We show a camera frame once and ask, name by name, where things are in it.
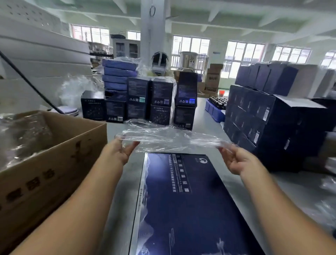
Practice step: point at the flat blue wrapped box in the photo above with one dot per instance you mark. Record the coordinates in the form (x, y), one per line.
(114, 78)
(116, 71)
(115, 93)
(115, 86)
(118, 64)

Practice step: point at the stack of brown shipping cartons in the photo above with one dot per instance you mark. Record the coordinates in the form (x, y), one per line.
(213, 78)

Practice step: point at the red bucket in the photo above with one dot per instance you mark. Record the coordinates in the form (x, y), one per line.
(222, 93)

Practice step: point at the stainless steel water boiler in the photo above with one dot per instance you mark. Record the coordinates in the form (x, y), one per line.
(191, 61)

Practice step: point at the stack of white foam boards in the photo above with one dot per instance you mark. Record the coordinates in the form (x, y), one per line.
(44, 57)

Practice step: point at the batch of dark bottles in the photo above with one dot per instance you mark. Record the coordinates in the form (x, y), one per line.
(218, 102)

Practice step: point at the white head-mounted device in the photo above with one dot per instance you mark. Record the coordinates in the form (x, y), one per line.
(160, 63)

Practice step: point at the blue plastic crate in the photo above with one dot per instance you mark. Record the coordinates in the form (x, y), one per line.
(213, 113)

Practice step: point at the person's left forearm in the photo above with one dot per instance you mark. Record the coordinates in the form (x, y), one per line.
(76, 210)

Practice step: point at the white square pillar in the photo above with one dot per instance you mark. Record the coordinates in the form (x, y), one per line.
(152, 29)

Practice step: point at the pile of clear bags in carton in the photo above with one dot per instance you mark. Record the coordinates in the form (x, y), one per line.
(21, 136)

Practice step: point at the large flat dark blue box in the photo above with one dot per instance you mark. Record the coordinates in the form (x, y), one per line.
(183, 210)

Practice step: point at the person's right hand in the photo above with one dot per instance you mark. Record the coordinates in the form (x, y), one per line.
(244, 161)

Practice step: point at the big stack of dark blue cartons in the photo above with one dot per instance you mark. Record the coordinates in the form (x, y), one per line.
(265, 115)

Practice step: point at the white weighing scale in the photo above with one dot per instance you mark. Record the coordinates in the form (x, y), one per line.
(67, 110)

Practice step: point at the person's left thumb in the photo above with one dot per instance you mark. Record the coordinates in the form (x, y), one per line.
(132, 147)

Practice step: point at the loose clear plastic bags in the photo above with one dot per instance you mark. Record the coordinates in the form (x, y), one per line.
(328, 205)

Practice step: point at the group of small dark boxes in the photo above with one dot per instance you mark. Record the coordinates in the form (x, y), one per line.
(138, 99)

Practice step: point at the row of factory windows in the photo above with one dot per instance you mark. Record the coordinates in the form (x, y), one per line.
(241, 55)

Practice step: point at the metal storage shelf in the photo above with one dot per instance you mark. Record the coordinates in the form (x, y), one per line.
(101, 51)

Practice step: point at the clear plastic bag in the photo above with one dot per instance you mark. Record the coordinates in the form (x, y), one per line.
(168, 138)

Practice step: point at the person's right thumb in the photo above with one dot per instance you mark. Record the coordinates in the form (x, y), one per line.
(231, 146)

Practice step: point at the person's right forearm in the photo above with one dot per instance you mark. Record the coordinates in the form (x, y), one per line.
(286, 212)

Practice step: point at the person's left hand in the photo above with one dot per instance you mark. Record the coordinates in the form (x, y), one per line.
(116, 153)

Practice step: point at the heap of crumpled clear film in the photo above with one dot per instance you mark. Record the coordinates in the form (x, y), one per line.
(76, 90)

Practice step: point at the grey glass-door cabinet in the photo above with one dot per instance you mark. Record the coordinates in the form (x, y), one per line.
(126, 48)

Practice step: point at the brown open cardboard box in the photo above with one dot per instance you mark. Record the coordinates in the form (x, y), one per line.
(52, 178)

